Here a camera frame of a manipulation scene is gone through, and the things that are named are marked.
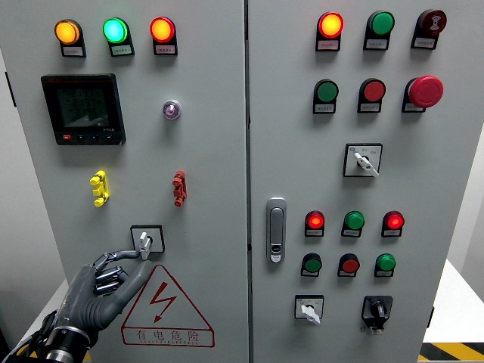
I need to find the black yellow striped tape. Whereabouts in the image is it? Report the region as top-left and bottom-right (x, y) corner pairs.
(417, 342), (484, 362)
(22, 349), (92, 363)

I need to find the red warning triangle sticker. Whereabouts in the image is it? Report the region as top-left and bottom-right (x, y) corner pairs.
(120, 264), (216, 349)

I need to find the black display meter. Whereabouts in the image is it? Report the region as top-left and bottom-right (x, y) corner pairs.
(40, 73), (127, 146)

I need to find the pale grey door with display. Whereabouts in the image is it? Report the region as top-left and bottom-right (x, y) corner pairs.
(0, 0), (251, 363)

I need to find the silver door lock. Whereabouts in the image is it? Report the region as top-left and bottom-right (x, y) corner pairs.
(265, 197), (287, 265)

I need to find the white round lamp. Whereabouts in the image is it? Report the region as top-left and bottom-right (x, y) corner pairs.
(162, 98), (182, 121)

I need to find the small green push button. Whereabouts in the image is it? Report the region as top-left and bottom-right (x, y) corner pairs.
(301, 253), (323, 274)

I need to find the small red round lamp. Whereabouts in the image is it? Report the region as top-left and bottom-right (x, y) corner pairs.
(382, 209), (405, 231)
(305, 209), (326, 231)

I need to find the small red push button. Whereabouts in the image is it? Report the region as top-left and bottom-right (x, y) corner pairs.
(338, 253), (361, 274)

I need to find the yellow round lamp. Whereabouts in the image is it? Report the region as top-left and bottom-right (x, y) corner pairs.
(54, 18), (84, 46)

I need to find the bright green round lamp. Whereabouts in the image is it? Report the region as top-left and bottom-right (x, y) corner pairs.
(102, 17), (131, 45)

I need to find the small green round lamp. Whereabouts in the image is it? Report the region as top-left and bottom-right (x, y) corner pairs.
(343, 209), (366, 231)
(374, 253), (397, 272)

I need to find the pale grey door with lock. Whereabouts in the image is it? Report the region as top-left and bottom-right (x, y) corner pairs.
(247, 0), (484, 363)

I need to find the large red stop button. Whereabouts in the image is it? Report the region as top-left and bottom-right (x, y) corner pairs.
(405, 74), (445, 110)

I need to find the dark green round lamp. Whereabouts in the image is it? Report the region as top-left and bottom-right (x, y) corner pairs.
(366, 10), (396, 38)

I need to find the dark red buzzer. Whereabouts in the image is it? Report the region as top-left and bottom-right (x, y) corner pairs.
(416, 8), (448, 37)

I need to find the small yellow handle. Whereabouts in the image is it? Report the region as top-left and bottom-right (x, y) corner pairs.
(88, 169), (111, 207)

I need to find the small red handle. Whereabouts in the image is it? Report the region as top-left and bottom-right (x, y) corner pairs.
(172, 170), (188, 207)

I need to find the small white-handle turn switch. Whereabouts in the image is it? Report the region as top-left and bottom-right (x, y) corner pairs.
(294, 294), (325, 325)

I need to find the black-handle turn switch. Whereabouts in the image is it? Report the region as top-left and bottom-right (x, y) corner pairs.
(361, 295), (394, 336)

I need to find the large white-handle turn switch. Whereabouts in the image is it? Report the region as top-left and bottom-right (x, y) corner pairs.
(342, 142), (383, 178)

